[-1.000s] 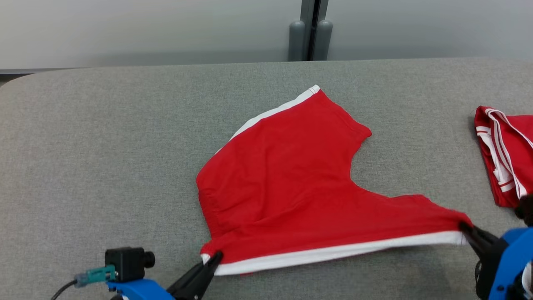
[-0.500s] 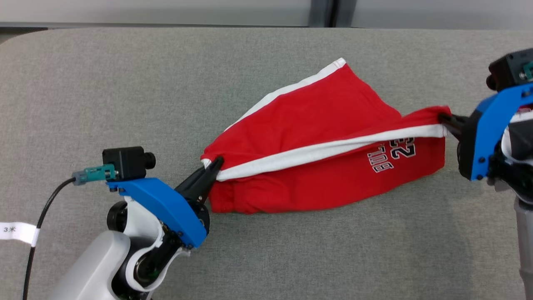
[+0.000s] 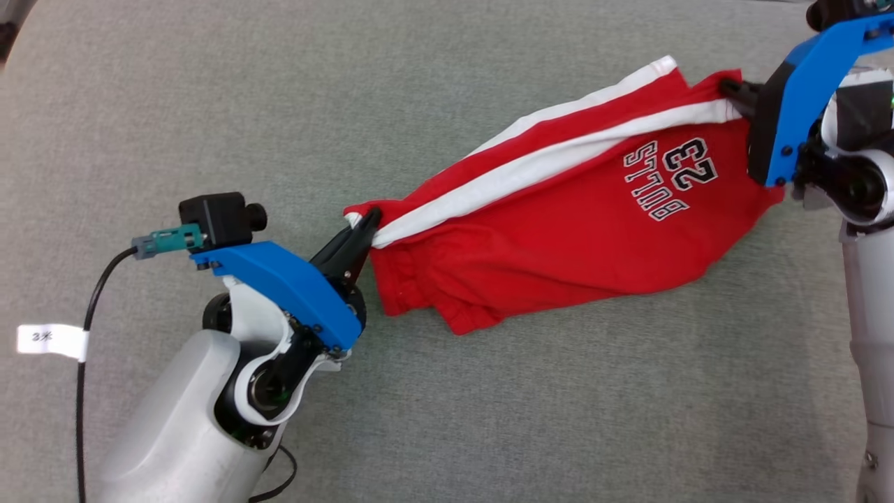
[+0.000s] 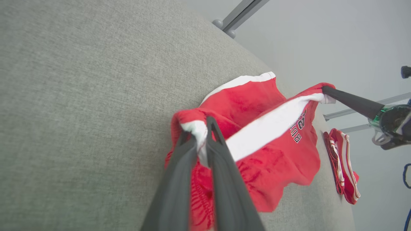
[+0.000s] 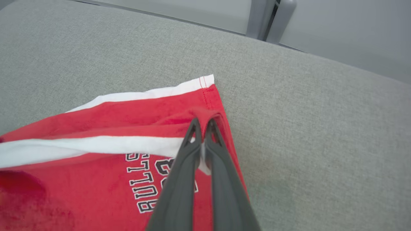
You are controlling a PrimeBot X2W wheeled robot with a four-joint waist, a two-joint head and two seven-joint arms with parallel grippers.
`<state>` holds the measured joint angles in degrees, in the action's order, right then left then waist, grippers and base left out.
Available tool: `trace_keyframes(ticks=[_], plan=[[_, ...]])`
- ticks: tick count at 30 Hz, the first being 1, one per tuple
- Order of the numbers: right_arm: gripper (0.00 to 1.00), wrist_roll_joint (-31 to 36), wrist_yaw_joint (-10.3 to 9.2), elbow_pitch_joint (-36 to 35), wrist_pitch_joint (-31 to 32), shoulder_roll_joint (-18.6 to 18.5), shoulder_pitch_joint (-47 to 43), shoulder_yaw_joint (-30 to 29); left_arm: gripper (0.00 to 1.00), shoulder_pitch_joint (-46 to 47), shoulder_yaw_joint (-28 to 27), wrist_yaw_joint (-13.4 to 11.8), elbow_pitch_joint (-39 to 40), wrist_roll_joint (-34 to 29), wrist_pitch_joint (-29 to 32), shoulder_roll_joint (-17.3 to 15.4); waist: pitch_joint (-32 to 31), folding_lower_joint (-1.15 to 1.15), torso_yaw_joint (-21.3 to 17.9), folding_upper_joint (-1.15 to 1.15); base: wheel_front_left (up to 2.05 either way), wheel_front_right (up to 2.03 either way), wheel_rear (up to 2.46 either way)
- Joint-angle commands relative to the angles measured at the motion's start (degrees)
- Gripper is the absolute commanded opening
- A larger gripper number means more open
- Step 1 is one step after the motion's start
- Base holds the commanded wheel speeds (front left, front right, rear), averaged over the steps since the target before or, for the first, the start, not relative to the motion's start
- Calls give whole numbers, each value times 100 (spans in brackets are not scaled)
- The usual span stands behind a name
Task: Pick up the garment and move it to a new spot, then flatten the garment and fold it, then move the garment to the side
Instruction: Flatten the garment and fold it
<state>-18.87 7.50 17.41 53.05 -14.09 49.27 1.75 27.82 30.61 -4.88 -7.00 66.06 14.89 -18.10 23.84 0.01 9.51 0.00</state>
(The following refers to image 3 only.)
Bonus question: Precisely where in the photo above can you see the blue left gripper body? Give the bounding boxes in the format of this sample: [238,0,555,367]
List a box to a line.
[190,241,367,353]

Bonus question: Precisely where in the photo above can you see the red white Bulls jersey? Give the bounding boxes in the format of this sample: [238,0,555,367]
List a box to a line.
[344,56,786,336]

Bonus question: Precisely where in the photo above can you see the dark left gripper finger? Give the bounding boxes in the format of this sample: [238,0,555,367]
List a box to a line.
[328,222,384,291]
[311,207,382,275]

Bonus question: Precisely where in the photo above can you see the white paper cable tag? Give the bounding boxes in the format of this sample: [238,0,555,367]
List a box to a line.
[17,323,90,363]

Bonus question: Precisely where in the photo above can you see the teal left camera connector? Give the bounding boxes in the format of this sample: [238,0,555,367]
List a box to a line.
[131,224,207,261]

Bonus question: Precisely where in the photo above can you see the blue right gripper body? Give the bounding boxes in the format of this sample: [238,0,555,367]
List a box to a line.
[747,14,894,188]

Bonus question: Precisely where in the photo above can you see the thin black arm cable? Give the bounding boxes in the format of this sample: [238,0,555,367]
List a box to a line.
[248,444,299,503]

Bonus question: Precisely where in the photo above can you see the thin black camera cable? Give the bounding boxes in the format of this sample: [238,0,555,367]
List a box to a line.
[73,247,140,503]

